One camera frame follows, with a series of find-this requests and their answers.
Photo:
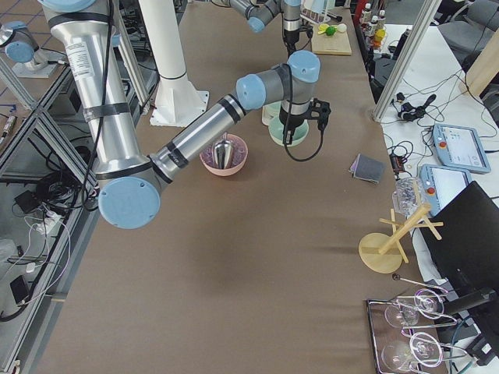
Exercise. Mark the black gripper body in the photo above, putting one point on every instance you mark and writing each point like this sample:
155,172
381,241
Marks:
291,40
295,121

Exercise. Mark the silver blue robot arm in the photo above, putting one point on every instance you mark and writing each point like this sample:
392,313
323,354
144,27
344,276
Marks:
130,183
259,16

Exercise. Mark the lemon slice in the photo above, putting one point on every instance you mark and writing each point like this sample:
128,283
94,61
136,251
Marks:
322,28

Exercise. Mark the green lime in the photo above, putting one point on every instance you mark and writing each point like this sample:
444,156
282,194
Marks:
330,31

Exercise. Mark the wooden cutting board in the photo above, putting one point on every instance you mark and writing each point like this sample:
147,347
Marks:
338,44

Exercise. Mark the cream serving tray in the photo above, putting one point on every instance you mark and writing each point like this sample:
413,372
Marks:
270,111

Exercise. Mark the grey folded cloth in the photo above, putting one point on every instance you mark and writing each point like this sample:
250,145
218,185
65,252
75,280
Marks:
367,169

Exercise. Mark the metal ice scoop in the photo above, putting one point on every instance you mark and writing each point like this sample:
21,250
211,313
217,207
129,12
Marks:
222,152

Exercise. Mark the pink bowl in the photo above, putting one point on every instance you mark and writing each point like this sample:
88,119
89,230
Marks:
238,161

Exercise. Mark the blue teach pendant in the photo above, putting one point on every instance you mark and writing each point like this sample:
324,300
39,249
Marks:
460,147
442,184

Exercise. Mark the wooden mug tree stand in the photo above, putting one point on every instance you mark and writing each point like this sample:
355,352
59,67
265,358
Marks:
384,253

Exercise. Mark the black monitor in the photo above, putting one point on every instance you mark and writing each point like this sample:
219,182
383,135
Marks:
467,253

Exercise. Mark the wine glass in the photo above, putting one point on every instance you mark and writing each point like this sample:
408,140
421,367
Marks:
421,351
405,311

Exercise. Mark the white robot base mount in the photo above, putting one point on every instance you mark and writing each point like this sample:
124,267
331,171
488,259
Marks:
177,102

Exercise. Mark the aluminium frame post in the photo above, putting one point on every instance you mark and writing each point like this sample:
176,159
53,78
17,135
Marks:
423,20

